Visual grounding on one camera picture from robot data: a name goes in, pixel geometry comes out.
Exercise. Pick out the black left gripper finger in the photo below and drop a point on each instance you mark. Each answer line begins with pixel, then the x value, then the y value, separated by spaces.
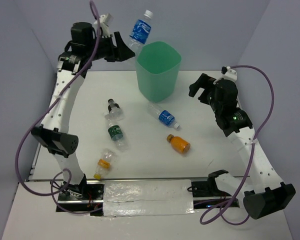
pixel 120 44
pixel 123 54

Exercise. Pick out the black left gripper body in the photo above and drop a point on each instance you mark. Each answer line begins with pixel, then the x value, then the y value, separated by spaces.
pixel 105 49

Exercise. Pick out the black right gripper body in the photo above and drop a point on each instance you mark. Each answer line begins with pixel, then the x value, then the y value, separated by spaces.
pixel 214 103

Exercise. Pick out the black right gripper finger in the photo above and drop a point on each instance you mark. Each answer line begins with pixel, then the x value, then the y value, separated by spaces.
pixel 204 98
pixel 199 83

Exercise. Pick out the blue label clear bottle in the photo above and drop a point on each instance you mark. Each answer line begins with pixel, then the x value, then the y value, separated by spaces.
pixel 140 32

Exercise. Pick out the black label bottle black cap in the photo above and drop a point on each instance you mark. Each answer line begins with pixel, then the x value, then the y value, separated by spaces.
pixel 114 111

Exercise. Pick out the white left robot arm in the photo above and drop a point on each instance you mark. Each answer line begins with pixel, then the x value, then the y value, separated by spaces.
pixel 89 42

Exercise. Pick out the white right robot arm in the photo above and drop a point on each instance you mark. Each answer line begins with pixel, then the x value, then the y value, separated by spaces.
pixel 261 191

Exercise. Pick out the green plastic bin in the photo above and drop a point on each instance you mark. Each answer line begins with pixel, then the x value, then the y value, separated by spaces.
pixel 157 67

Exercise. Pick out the blue label bottle white cap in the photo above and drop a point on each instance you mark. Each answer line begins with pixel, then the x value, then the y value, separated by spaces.
pixel 162 115

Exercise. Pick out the orange juice bottle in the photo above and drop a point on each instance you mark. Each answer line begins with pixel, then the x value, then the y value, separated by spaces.
pixel 178 144

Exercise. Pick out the green label clear bottle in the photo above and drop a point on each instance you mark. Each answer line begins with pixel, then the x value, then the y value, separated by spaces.
pixel 117 135

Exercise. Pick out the silver tape patch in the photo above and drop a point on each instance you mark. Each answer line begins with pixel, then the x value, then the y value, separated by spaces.
pixel 147 198

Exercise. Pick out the orange label bottle yellow cap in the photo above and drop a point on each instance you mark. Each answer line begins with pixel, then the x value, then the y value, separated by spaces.
pixel 105 164

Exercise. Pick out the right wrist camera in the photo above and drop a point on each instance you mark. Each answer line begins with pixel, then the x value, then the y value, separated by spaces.
pixel 229 74

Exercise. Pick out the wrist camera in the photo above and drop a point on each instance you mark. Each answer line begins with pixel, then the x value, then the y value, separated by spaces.
pixel 229 74
pixel 105 20

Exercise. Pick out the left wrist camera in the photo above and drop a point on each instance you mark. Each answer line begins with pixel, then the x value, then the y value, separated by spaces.
pixel 105 20

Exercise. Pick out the black metal base rail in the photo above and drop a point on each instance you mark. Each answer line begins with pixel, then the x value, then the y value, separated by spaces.
pixel 201 193

